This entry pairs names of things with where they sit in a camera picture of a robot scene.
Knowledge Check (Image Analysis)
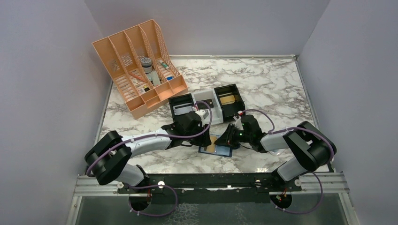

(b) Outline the blue leather card holder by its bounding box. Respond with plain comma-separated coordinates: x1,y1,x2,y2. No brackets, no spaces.
198,134,234,158

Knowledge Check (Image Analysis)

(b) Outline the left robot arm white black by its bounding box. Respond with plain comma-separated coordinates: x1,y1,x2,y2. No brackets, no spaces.
84,110,212,187

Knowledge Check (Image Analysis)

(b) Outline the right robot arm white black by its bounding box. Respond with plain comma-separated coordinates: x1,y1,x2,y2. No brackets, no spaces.
215,115,337,184

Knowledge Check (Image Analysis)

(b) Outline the silver credit card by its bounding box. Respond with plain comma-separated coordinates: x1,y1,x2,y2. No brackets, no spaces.
172,104,192,116

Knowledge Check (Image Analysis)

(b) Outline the black credit card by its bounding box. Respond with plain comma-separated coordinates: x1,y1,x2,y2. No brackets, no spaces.
197,99,214,109

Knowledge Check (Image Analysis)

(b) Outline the gold credit card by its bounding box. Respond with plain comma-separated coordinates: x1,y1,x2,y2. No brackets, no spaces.
219,93,236,105

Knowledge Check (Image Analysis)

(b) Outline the white plastic bin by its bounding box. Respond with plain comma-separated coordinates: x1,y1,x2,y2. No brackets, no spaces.
191,89,224,125

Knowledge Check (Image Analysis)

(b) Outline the left black plastic bin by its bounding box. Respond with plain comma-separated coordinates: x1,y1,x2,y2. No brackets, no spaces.
168,93,196,123

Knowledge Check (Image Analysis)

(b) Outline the black plastic bin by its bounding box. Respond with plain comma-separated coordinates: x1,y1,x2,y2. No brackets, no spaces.
168,93,196,123
214,84,246,123

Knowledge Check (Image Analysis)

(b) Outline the clear blue plastic case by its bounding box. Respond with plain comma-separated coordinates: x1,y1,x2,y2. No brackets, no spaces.
269,149,285,157

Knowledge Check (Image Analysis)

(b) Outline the right black plastic bin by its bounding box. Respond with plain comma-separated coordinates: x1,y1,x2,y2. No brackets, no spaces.
214,84,246,123

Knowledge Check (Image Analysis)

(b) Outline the green white marker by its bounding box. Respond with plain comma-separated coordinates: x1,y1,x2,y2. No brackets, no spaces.
159,60,169,70

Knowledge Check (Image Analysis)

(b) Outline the orange pencil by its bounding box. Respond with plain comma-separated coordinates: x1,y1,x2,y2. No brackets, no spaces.
129,72,148,83

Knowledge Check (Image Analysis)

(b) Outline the grey round tape roll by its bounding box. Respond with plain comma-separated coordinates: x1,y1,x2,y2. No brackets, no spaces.
140,57,153,74

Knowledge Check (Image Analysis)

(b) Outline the orange plastic file organizer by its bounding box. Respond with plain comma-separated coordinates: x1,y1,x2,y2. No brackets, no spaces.
92,19,188,119

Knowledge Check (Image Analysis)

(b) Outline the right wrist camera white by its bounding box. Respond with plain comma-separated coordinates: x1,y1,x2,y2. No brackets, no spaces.
233,111,244,130

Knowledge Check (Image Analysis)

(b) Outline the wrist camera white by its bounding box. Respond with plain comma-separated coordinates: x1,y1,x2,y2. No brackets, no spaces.
195,109,210,121
233,111,244,130

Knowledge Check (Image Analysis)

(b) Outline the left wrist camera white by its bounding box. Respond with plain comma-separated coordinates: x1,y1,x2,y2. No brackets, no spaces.
195,109,210,121

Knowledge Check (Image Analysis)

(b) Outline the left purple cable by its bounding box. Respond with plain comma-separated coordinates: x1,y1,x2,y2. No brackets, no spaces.
86,100,213,178

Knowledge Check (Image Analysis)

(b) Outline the black metal base rail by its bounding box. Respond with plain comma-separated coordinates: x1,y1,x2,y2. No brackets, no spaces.
117,172,302,204

